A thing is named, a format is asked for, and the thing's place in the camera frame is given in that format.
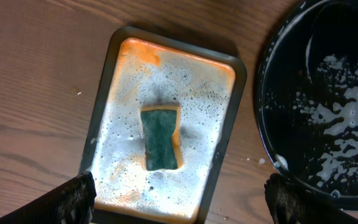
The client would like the green yellow sponge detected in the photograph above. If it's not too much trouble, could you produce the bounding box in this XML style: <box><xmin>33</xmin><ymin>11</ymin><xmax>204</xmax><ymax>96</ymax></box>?
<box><xmin>140</xmin><ymin>105</ymin><xmax>183</xmax><ymax>171</ymax></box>

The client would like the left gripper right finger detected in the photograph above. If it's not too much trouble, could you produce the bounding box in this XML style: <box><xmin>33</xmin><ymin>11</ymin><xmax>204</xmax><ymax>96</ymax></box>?
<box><xmin>264</xmin><ymin>173</ymin><xmax>358</xmax><ymax>224</ymax></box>

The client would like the black round tray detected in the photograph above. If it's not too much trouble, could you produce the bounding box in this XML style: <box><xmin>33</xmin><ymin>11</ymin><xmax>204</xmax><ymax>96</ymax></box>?
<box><xmin>255</xmin><ymin>0</ymin><xmax>358</xmax><ymax>211</ymax></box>

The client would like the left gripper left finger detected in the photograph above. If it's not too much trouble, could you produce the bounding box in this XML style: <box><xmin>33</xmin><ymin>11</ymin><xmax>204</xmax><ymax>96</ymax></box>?
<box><xmin>0</xmin><ymin>171</ymin><xmax>96</xmax><ymax>224</ymax></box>

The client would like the black rectangular soapy tray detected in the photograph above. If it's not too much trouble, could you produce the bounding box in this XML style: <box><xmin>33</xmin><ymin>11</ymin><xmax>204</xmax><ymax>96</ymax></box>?
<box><xmin>80</xmin><ymin>26</ymin><xmax>247</xmax><ymax>223</ymax></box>

